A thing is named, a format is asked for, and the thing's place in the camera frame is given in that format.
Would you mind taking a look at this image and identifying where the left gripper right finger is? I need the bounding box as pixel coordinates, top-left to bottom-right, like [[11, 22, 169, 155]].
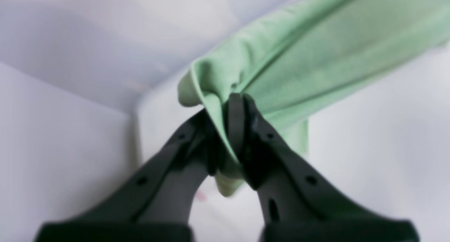
[[227, 94, 420, 242]]

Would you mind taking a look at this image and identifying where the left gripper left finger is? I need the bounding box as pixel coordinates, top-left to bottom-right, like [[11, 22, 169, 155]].
[[36, 110, 216, 242]]

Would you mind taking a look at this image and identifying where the green T-shirt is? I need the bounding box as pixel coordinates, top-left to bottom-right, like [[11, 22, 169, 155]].
[[178, 0, 450, 197]]

